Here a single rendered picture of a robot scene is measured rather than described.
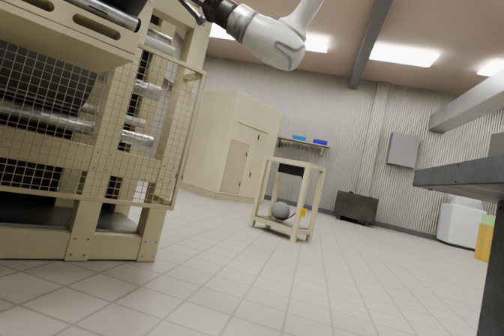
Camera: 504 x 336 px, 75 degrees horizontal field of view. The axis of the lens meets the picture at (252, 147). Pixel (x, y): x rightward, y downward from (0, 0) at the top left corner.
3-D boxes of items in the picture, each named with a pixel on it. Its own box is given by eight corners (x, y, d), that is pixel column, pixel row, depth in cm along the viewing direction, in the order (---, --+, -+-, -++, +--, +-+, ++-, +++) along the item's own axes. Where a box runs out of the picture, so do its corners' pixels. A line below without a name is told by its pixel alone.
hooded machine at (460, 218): (469, 249, 767) (478, 192, 778) (482, 253, 707) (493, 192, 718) (435, 240, 782) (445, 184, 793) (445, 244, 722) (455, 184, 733)
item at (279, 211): (293, 242, 323) (310, 162, 330) (248, 226, 363) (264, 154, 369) (311, 242, 349) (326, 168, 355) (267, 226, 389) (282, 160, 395)
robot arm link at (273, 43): (235, 45, 84) (247, 51, 97) (286, 77, 82) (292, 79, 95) (257, 5, 81) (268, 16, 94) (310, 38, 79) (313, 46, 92)
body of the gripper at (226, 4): (236, 0, 83) (207, -19, 84) (220, 31, 86) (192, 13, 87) (245, 6, 90) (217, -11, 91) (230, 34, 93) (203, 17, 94)
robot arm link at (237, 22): (237, 43, 85) (218, 31, 85) (247, 46, 93) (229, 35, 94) (255, 10, 82) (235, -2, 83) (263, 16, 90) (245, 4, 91)
